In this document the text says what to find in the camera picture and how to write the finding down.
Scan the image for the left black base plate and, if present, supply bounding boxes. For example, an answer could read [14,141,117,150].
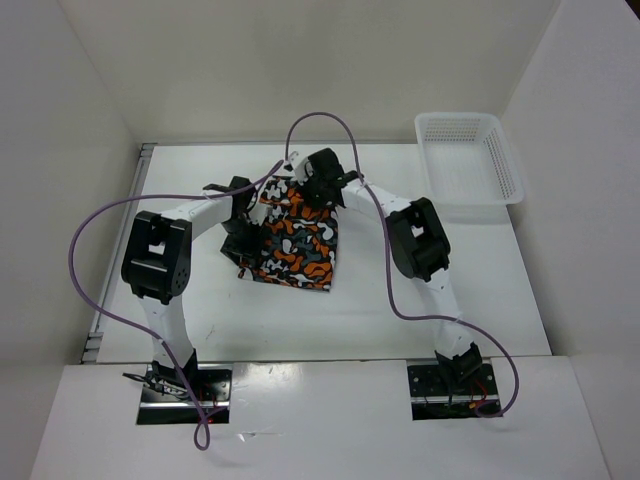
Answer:
[125,364,232,426]

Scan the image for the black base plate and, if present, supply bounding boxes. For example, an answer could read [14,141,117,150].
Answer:
[407,360,501,421]
[125,364,232,426]

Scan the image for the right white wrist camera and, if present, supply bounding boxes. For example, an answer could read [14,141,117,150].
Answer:
[291,156,314,185]

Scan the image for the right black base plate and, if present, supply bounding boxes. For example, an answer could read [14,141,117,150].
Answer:
[407,360,501,421]

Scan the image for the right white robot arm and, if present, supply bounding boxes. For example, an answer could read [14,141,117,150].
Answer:
[292,148,482,393]

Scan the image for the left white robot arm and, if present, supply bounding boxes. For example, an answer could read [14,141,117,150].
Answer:
[121,176,262,400]

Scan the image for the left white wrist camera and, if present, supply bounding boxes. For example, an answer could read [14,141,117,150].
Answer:
[248,200,271,226]

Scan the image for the white plastic basket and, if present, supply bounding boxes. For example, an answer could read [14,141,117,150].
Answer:
[414,112,525,207]

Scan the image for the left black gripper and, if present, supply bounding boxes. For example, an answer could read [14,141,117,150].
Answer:
[219,217,269,270]

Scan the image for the orange camouflage shorts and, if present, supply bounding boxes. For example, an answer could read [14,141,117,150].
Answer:
[238,176,339,292]

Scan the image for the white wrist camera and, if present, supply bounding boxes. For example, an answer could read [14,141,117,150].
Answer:
[248,200,271,226]
[291,156,314,185]

